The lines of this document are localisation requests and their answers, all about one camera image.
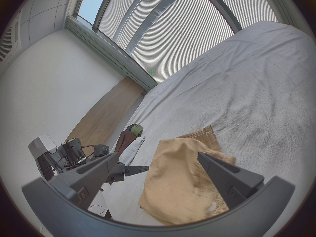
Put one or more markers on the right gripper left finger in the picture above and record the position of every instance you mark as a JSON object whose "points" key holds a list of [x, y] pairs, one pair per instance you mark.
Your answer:
{"points": [[84, 184]]}

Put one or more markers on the grey-green curtain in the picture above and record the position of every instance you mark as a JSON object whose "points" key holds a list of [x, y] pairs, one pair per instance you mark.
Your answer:
{"points": [[111, 54], [284, 11]]}

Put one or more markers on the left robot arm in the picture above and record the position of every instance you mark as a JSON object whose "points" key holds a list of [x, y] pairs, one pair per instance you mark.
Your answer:
{"points": [[71, 152]]}

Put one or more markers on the tan shorts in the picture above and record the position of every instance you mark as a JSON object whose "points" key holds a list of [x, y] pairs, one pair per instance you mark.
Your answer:
{"points": [[177, 171]]}

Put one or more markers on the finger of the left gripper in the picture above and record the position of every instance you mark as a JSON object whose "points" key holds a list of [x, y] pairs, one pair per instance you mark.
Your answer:
{"points": [[134, 171]]}

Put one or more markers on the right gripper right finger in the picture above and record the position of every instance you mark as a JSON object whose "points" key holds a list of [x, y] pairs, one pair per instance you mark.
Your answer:
{"points": [[233, 185]]}

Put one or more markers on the black garment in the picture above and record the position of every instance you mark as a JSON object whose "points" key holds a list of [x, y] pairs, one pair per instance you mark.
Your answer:
{"points": [[130, 127]]}

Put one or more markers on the brown garment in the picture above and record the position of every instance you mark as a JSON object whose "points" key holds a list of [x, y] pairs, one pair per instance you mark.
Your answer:
{"points": [[124, 142]]}

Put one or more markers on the ceiling air conditioner vent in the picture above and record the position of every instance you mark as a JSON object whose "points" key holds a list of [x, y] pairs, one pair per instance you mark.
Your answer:
{"points": [[8, 43]]}

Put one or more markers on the green garment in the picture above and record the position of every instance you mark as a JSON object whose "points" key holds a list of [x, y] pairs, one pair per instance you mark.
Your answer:
{"points": [[137, 130]]}

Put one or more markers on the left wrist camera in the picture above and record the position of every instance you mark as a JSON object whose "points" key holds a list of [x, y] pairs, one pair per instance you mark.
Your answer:
{"points": [[101, 150]]}

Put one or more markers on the window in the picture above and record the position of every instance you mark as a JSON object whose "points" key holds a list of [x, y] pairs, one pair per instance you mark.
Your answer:
{"points": [[172, 33]]}

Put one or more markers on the pale grey garment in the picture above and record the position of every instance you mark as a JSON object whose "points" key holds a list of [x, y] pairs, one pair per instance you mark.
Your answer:
{"points": [[132, 152]]}

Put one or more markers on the bed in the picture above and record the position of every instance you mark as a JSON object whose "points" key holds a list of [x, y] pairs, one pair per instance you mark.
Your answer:
{"points": [[222, 88]]}

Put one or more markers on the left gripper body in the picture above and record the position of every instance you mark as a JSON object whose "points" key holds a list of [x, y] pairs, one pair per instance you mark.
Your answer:
{"points": [[120, 171]]}

